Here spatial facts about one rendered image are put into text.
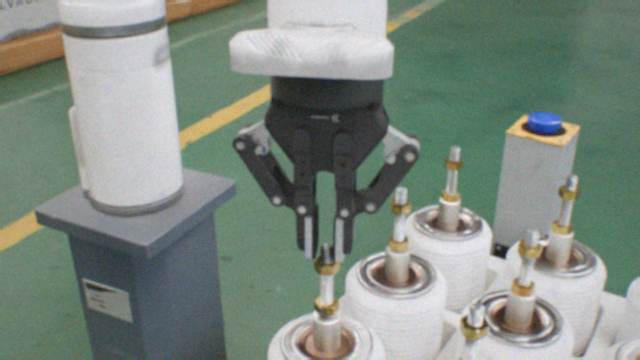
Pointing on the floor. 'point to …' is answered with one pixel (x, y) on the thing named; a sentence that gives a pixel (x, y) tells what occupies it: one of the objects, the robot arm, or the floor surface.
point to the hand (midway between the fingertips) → (325, 233)
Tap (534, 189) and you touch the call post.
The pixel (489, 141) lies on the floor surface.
